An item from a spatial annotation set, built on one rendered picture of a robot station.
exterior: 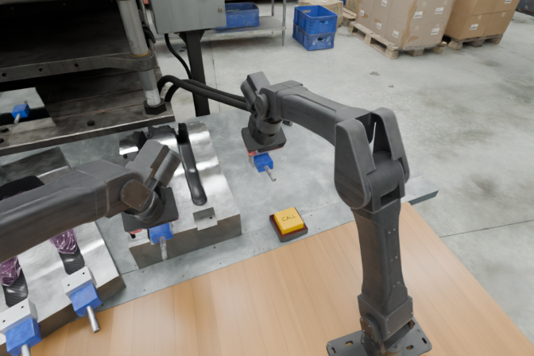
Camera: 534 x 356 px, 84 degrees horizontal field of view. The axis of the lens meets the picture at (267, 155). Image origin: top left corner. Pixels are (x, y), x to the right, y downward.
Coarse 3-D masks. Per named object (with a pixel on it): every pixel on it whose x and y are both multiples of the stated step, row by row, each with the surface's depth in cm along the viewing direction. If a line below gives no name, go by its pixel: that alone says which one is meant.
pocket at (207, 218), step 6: (204, 210) 74; (210, 210) 75; (198, 216) 74; (204, 216) 75; (210, 216) 75; (216, 216) 72; (198, 222) 74; (204, 222) 74; (210, 222) 74; (216, 222) 72; (198, 228) 71; (204, 228) 71
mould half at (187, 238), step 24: (120, 144) 87; (168, 144) 88; (192, 144) 89; (216, 168) 86; (216, 192) 78; (192, 216) 72; (240, 216) 73; (144, 240) 67; (168, 240) 69; (192, 240) 72; (216, 240) 76; (144, 264) 70
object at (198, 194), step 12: (156, 132) 91; (168, 132) 92; (180, 132) 95; (144, 144) 92; (180, 144) 90; (192, 156) 88; (192, 168) 86; (192, 180) 83; (192, 192) 79; (204, 192) 78
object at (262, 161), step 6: (252, 156) 80; (258, 156) 80; (264, 156) 80; (252, 162) 82; (258, 162) 78; (264, 162) 78; (270, 162) 79; (258, 168) 78; (264, 168) 79; (270, 168) 80; (270, 174) 76
